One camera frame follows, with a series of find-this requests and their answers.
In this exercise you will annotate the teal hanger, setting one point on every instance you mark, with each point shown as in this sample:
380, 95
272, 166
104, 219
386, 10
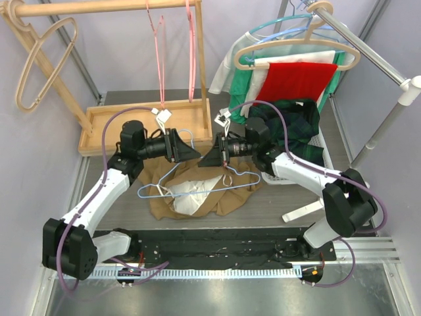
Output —
279, 20

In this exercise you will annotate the red cloth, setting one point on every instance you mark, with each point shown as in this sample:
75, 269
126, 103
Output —
291, 81

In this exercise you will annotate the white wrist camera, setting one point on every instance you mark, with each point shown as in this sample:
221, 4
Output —
223, 119
161, 117

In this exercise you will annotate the metal clothes rail stand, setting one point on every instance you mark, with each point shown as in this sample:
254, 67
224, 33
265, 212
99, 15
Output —
410, 87

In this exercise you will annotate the blue hanger on rail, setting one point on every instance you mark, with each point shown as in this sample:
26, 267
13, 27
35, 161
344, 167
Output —
297, 28

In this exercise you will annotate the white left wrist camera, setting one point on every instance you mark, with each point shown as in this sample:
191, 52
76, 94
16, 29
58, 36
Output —
161, 117

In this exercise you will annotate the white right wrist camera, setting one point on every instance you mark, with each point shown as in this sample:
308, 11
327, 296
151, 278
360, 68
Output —
223, 119

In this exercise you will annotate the beige wooden hanger on rack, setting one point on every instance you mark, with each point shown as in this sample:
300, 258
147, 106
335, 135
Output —
37, 56

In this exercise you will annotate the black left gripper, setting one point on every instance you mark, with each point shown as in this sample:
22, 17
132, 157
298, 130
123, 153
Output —
181, 151

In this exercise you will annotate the dark green plaid garment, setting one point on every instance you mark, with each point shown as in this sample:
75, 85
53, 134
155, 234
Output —
302, 122

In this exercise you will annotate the wooden hanger rack with tray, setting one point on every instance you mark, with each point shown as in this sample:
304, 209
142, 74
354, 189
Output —
100, 124

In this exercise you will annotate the white plastic basket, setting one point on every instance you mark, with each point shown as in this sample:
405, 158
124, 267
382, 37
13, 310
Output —
317, 141

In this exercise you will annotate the white slotted cable duct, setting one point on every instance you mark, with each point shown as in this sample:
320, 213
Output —
117, 272

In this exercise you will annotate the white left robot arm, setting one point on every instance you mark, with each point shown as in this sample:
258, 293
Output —
69, 245

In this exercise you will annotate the pink hanger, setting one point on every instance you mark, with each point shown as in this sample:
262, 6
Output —
159, 40
192, 51

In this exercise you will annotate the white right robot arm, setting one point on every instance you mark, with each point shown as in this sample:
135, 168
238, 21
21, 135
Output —
346, 201

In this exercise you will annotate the tan skirt with white lining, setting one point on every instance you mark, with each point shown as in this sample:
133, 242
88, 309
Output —
221, 204

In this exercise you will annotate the beige wooden hanger with clothes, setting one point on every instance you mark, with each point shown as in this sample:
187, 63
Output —
296, 41

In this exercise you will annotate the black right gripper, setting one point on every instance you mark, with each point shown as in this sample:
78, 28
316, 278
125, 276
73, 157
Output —
214, 157

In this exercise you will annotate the light blue wire hanger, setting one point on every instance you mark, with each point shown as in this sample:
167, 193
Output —
162, 179

